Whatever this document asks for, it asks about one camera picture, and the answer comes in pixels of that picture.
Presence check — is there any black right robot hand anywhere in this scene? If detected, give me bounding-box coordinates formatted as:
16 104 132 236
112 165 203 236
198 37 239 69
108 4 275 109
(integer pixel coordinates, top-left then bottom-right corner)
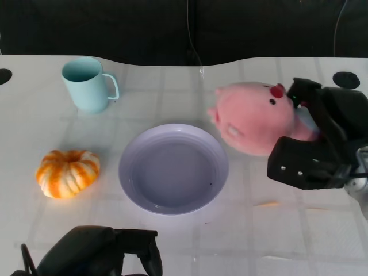
266 77 368 190

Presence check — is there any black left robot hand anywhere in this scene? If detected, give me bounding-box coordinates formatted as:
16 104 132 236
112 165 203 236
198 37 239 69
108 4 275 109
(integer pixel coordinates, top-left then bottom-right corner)
36 225 163 276

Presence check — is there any pink plush beaver doll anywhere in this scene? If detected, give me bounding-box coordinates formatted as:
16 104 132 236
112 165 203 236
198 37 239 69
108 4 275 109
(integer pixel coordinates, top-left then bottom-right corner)
207 82 321 158

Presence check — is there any lilac round plate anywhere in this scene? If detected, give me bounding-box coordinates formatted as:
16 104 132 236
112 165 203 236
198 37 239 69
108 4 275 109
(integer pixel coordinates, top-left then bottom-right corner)
118 123 230 216

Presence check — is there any black round table grommet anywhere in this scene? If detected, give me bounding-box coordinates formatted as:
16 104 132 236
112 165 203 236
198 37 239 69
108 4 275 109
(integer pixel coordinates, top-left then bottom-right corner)
332 71 361 89
0 68 13 86

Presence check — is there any orange white striped pumpkin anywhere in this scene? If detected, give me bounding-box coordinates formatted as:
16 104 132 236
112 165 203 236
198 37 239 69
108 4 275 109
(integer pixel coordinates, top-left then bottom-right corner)
35 149 101 199

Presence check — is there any light blue mug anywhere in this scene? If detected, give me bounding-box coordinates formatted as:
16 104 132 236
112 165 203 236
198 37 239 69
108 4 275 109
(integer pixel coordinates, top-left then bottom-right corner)
61 57 120 114

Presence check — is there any black cloth backdrop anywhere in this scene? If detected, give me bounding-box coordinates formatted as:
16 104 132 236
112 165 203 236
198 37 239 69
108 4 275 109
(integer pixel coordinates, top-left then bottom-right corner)
0 0 368 67

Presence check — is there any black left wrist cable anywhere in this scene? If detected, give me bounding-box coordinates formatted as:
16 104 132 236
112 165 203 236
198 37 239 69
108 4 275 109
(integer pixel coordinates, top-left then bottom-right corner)
21 243 39 275

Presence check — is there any thin grey hanging cable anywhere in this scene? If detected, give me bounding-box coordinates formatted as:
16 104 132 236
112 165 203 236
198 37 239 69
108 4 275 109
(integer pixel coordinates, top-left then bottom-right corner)
333 0 346 58
186 0 204 67

